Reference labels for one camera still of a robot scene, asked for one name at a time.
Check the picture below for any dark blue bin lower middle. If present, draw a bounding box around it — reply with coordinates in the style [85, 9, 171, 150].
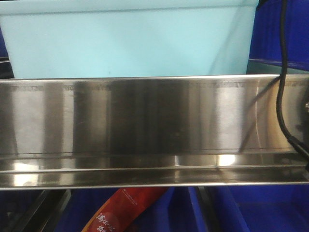
[55, 187, 207, 232]

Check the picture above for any stainless steel shelf rail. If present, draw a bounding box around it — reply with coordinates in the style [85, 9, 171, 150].
[0, 74, 309, 190]

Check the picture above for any light blue plastic bin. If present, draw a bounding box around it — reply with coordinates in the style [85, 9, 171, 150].
[0, 0, 258, 79]

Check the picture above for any dark blue bin lower right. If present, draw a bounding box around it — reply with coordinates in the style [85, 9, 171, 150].
[209, 185, 309, 232]

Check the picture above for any black cable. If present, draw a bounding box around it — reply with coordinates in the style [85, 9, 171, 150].
[276, 0, 309, 171]

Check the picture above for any dark blue bin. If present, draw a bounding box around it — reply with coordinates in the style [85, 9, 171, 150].
[209, 185, 309, 232]
[249, 0, 309, 71]
[55, 187, 207, 232]

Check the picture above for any red snack package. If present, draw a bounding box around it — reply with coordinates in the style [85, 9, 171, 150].
[82, 187, 168, 232]

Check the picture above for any dark blue bin upper right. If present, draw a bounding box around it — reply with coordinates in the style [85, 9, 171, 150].
[249, 0, 309, 71]

